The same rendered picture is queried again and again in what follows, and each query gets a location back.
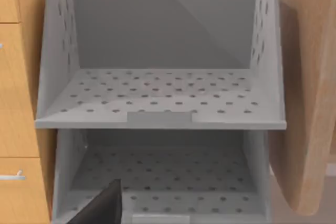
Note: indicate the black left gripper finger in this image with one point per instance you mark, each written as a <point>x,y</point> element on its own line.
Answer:
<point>106,207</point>

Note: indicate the grey pierced drawer tray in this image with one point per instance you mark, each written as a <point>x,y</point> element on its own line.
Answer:
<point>168,176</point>
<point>162,95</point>

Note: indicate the wooden cupboard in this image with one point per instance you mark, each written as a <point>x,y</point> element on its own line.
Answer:
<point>29,103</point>

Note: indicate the pale wooden panel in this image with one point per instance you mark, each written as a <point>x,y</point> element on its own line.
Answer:
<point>307,90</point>

